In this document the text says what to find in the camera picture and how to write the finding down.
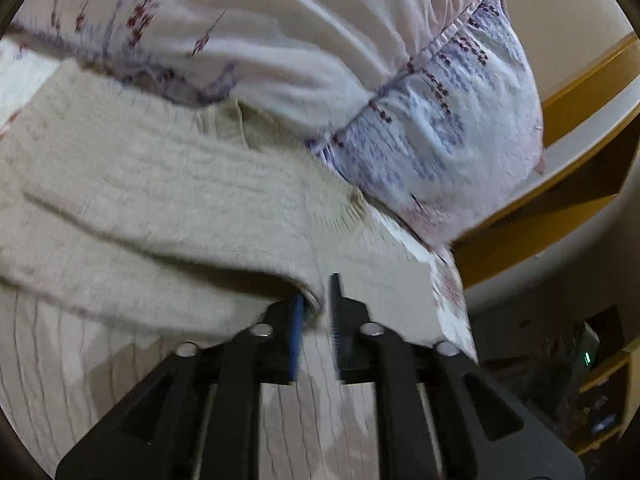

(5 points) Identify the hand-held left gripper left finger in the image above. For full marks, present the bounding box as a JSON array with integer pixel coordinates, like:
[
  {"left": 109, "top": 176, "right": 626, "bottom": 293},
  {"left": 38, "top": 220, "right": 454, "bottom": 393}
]
[{"left": 55, "top": 294, "right": 307, "bottom": 480}]

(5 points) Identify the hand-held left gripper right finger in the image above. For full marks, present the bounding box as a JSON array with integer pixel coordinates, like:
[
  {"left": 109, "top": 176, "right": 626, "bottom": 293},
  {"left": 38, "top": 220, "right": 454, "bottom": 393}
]
[{"left": 327, "top": 273, "right": 586, "bottom": 480}]

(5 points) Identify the beige cable knit sweater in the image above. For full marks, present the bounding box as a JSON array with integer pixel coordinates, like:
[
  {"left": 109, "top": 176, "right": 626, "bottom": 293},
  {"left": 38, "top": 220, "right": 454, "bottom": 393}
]
[{"left": 0, "top": 57, "right": 441, "bottom": 480}]

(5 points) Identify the floral bed sheet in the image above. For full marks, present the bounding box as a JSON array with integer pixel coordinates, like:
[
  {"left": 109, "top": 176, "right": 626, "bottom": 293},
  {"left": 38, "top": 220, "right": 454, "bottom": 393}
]
[{"left": 0, "top": 40, "right": 478, "bottom": 361}]

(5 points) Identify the black power strip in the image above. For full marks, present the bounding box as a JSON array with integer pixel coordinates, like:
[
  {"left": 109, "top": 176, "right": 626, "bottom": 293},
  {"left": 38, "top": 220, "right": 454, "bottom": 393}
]
[{"left": 540, "top": 320, "right": 603, "bottom": 391}]

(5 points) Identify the yellow wooden shelf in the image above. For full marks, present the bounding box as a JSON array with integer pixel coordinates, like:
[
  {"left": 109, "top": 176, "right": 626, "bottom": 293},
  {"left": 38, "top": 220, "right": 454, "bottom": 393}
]
[{"left": 570, "top": 337, "right": 640, "bottom": 456}]

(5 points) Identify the floral print pillow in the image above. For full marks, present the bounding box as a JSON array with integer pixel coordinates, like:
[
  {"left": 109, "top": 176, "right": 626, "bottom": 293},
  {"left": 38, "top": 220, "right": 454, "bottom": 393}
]
[{"left": 10, "top": 0, "right": 547, "bottom": 252}]

